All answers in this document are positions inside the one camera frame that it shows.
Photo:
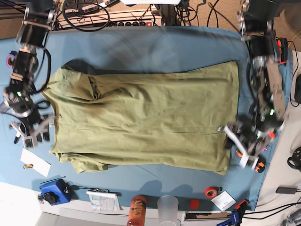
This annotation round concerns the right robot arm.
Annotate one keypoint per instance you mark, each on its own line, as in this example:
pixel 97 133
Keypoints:
pixel 26 58

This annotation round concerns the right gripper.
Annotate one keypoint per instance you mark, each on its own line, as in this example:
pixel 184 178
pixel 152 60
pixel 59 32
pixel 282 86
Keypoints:
pixel 36 125

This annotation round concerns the small red block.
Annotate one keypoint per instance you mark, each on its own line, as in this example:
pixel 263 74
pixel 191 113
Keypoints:
pixel 194 204

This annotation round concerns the black power adapter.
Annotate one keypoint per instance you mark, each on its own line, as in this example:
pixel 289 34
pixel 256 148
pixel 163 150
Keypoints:
pixel 286 190

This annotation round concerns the orange tape roll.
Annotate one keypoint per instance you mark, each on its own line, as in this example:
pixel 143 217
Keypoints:
pixel 211 192

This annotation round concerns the olive green t-shirt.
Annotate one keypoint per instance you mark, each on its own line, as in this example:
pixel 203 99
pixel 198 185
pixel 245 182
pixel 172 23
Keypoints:
pixel 138 119

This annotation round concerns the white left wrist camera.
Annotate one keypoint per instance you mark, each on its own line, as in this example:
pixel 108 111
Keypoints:
pixel 248 161

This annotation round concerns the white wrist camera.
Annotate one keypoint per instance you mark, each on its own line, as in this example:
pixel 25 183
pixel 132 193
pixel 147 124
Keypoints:
pixel 29 142
pixel 248 161

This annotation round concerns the blue box with knob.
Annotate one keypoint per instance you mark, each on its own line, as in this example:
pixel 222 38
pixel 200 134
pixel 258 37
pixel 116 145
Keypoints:
pixel 56 192

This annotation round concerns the orange black clamp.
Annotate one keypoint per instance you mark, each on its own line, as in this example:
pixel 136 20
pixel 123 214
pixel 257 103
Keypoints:
pixel 283 50

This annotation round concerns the white black marker pen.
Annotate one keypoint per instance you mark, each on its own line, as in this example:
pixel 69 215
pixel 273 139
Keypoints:
pixel 18 135

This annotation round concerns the white power strip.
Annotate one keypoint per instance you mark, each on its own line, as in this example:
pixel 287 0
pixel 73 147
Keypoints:
pixel 140 17

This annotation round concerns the small yellow battery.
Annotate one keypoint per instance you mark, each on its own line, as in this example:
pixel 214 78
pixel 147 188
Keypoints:
pixel 28 166

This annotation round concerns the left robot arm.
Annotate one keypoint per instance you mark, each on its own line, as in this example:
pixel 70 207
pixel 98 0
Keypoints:
pixel 256 26

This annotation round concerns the white paper booklet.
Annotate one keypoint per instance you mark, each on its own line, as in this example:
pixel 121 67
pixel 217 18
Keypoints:
pixel 101 201

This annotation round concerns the white square card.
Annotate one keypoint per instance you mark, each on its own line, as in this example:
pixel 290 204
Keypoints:
pixel 223 201

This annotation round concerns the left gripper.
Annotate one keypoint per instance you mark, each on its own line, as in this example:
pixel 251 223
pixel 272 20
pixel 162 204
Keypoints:
pixel 254 135

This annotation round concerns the blue orange bar clamp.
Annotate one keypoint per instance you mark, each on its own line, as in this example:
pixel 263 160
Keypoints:
pixel 235 218

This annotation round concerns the orange black utility knife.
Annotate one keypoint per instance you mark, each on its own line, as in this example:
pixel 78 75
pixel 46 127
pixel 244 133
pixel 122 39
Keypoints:
pixel 260 167

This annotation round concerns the translucent plastic cup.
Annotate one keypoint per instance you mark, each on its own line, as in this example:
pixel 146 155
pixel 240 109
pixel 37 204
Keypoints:
pixel 167 210

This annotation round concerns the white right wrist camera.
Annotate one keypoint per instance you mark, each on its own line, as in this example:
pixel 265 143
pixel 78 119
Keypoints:
pixel 29 142

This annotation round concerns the purple tape roll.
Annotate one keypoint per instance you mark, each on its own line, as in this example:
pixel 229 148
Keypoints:
pixel 10 59

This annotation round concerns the orange drink bottle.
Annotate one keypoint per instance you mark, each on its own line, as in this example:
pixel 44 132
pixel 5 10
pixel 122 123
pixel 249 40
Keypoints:
pixel 137 211

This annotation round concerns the black cable tie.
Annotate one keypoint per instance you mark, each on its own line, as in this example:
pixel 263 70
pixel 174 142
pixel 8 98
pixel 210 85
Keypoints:
pixel 53 179

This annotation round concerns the white paper sheet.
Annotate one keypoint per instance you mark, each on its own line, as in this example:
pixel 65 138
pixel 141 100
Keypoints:
pixel 39 165

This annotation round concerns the blue table cloth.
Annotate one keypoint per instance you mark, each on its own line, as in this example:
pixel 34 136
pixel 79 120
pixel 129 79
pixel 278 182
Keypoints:
pixel 129 180

